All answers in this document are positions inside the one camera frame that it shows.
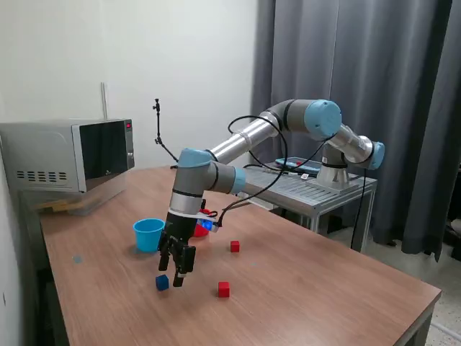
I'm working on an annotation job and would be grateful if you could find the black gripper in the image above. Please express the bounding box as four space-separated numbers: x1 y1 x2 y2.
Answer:
157 212 199 288

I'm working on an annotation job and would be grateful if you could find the red plastic cup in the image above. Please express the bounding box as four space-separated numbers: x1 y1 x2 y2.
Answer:
193 207 212 239

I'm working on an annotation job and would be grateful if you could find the blue plastic cup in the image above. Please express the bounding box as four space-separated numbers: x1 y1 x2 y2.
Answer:
132 218 166 252

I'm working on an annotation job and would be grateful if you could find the wooden blocks stack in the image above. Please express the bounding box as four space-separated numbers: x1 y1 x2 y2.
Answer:
35 200 86 214

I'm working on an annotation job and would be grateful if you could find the grey metal side table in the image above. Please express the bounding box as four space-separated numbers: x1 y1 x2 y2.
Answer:
218 166 378 253

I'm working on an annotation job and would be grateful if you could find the blue teach pendant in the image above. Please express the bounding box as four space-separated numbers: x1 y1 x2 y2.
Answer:
275 156 322 174

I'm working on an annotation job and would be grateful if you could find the silver microwave oven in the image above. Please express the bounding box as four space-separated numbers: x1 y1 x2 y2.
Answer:
0 118 136 194

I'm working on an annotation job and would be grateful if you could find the grey curtain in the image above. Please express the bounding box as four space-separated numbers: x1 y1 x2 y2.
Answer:
249 0 461 262

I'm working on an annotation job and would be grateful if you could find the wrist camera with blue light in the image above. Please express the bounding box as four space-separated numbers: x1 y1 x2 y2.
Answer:
196 215 221 234

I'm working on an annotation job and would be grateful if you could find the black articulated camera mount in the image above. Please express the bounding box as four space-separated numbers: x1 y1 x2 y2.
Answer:
151 97 181 171

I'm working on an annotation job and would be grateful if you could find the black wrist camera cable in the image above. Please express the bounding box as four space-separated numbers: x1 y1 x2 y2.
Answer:
219 115 326 227

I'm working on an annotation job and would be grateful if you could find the white wall pipe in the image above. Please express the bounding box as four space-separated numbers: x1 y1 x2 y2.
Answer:
100 81 109 120

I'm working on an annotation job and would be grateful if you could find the black power cable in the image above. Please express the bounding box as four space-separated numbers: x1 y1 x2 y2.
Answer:
345 168 365 248

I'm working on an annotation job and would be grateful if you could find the white floor cable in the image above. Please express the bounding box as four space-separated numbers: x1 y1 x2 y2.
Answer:
431 319 461 338

